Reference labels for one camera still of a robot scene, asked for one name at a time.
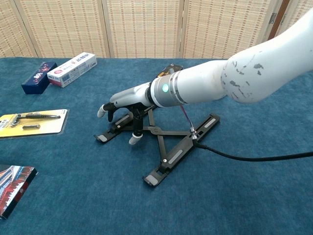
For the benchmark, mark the red blue illustrated book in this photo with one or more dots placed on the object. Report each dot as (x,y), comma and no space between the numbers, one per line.
(14,188)

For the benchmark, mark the yellow razor blister pack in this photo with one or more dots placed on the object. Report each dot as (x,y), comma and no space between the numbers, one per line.
(49,124)

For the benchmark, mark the small black gold box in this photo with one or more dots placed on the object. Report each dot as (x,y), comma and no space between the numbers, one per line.
(171,68)

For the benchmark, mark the navy blue patterned box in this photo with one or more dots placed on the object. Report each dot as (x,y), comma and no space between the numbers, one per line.
(39,78)

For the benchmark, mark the white toothpaste box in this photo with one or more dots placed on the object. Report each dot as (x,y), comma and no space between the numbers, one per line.
(73,69)

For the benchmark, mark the bamboo folding screen panel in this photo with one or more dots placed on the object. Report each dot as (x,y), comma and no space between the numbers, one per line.
(293,9)
(66,29)
(144,27)
(12,31)
(225,29)

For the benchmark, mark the grey metal hinge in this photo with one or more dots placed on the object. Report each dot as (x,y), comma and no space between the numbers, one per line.
(283,19)
(272,18)

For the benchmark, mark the black folding laptop stand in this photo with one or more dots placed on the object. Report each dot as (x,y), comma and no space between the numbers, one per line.
(154,129)

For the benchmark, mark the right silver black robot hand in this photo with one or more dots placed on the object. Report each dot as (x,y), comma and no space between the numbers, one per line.
(129,96)

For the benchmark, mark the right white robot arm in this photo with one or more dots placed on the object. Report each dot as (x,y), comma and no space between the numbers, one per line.
(207,83)

